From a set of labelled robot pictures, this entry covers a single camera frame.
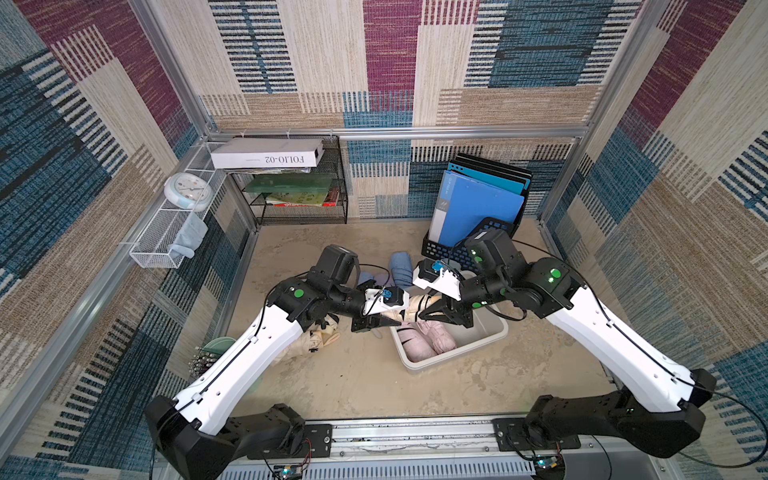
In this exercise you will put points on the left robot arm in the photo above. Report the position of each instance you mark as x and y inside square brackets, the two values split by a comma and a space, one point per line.
[196, 432]

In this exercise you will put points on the cream striped umbrella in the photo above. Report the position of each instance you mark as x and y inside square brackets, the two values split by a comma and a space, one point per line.
[410, 313]

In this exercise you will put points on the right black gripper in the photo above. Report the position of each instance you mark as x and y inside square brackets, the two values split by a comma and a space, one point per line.
[454, 305]

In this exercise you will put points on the lavender folded umbrella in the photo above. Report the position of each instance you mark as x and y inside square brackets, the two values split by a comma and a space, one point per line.
[383, 280]

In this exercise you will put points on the white wire wall basket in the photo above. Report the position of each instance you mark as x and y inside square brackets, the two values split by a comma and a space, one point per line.
[150, 248]

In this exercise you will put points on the green book on shelf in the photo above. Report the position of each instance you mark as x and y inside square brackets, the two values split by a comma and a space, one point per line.
[290, 183]

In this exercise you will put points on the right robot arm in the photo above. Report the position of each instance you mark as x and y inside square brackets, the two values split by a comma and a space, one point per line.
[658, 406]

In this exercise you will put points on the black wire shelf rack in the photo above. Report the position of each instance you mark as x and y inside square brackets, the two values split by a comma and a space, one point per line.
[298, 196]

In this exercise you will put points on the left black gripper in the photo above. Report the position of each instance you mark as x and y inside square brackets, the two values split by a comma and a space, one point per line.
[368, 322]

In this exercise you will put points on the white plastic storage box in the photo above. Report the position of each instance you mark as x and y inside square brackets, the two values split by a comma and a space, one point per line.
[487, 329]

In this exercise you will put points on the light blue folded umbrella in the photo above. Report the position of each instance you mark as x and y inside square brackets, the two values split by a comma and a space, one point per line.
[365, 277]

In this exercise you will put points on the white folio box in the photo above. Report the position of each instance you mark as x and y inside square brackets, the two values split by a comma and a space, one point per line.
[252, 153]

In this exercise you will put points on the black mesh file holder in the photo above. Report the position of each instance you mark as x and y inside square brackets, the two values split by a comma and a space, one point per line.
[457, 253]

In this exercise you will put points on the light blue cloth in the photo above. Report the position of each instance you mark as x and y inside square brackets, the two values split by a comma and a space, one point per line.
[188, 238]

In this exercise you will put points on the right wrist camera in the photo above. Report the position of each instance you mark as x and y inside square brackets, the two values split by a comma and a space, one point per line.
[432, 274]

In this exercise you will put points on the teal file folder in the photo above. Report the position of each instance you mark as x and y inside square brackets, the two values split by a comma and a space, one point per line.
[511, 185]

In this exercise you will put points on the green pen cup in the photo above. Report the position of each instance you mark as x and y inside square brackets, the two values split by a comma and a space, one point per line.
[207, 355]

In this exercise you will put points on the pink umbrella with black strap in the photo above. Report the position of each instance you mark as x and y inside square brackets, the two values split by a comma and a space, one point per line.
[415, 344]

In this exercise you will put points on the white round clock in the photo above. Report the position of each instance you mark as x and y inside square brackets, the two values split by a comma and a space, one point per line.
[188, 192]

